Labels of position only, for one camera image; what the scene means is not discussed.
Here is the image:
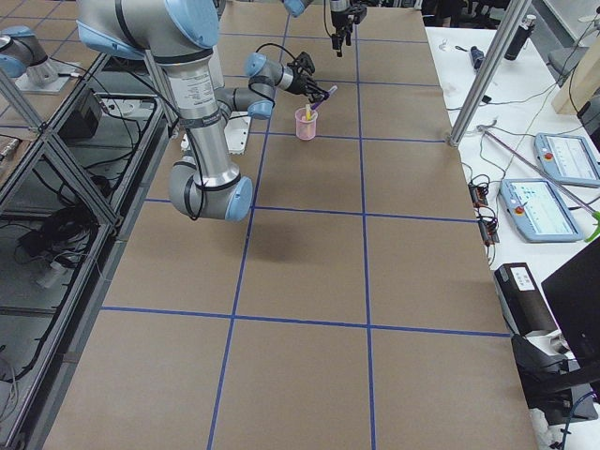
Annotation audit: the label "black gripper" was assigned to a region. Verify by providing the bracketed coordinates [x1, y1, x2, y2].
[329, 0, 367, 57]
[288, 69, 327, 104]

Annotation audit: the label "purple highlighter pen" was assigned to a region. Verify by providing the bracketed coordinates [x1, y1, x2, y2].
[311, 84, 338, 111]

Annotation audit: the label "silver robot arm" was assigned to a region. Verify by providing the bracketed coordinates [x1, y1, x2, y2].
[77, 1, 330, 221]
[282, 0, 368, 58]

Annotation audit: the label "pink mesh pen holder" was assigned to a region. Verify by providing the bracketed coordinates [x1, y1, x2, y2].
[294, 106, 318, 141]

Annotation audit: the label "black water bottle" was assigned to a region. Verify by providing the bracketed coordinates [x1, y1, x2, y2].
[504, 14, 537, 61]

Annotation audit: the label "metal rod green clip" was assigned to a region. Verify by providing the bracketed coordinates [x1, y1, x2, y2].
[476, 125, 599, 243]

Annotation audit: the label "blue teach pendant near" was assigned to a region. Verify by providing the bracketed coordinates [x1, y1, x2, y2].
[499, 179, 583, 243]

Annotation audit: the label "blue teach pendant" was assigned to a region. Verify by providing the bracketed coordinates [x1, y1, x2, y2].
[534, 133, 599, 188]
[499, 179, 583, 243]

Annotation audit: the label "blue teach pendant far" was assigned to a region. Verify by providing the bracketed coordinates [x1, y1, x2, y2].
[534, 133, 599, 188]

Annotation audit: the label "black box white label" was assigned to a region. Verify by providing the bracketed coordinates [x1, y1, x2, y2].
[494, 262, 558, 338]

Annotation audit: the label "black monitor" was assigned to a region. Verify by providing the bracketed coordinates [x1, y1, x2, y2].
[542, 238, 600, 366]

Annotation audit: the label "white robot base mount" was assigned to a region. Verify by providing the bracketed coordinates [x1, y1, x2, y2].
[180, 111, 251, 156]

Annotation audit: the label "aluminium frame post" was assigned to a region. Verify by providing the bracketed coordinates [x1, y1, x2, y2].
[447, 0, 532, 148]

